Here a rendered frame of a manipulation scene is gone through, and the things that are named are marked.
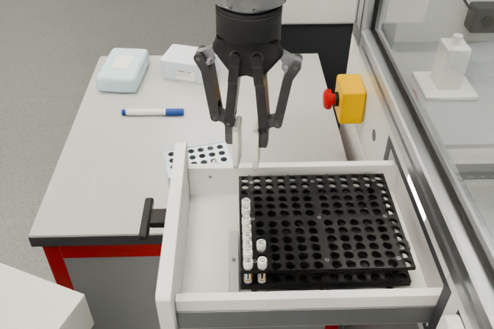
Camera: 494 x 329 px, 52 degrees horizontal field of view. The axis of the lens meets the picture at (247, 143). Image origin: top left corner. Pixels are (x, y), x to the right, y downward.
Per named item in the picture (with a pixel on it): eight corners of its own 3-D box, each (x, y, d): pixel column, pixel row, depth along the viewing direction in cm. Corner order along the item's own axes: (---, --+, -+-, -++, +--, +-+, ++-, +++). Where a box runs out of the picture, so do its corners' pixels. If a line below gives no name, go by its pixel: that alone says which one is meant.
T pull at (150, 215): (139, 242, 68) (137, 236, 67) (146, 202, 74) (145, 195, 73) (166, 242, 68) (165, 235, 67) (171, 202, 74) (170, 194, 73)
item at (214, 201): (179, 330, 65) (174, 303, 61) (190, 189, 85) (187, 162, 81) (489, 323, 66) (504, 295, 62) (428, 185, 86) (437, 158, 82)
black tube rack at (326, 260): (240, 300, 68) (240, 270, 64) (239, 205, 82) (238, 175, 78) (406, 297, 68) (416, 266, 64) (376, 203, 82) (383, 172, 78)
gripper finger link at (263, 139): (261, 110, 66) (284, 112, 66) (259, 140, 70) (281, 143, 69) (259, 117, 65) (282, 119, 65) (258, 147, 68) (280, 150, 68)
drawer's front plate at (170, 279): (164, 349, 64) (154, 299, 58) (181, 189, 87) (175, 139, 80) (178, 349, 65) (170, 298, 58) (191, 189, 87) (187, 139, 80)
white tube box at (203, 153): (170, 193, 95) (167, 178, 92) (165, 164, 101) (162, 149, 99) (234, 182, 97) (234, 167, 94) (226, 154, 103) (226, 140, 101)
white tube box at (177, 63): (161, 78, 126) (159, 59, 123) (174, 61, 133) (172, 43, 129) (210, 85, 123) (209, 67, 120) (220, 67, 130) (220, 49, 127)
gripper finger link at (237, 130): (237, 128, 66) (232, 128, 66) (237, 169, 70) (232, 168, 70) (242, 115, 68) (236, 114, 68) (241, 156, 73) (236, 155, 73)
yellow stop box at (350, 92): (335, 125, 98) (339, 93, 93) (329, 103, 103) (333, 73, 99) (362, 124, 98) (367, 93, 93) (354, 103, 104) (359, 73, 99)
